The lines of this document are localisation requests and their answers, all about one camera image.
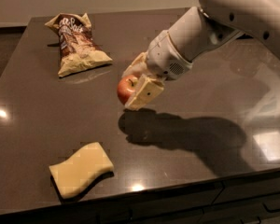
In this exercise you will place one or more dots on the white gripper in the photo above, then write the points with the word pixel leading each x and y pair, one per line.
pixel 163 57

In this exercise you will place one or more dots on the red yellow apple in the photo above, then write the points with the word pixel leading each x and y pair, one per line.
pixel 126 88

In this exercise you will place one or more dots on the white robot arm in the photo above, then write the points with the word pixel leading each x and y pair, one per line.
pixel 210 25

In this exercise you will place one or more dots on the yellow wavy sponge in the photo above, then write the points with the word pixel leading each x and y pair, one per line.
pixel 75 174

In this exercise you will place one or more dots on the brown cream chip bag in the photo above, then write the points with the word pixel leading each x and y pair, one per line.
pixel 78 50

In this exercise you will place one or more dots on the black drawer handle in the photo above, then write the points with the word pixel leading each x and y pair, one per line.
pixel 272 206

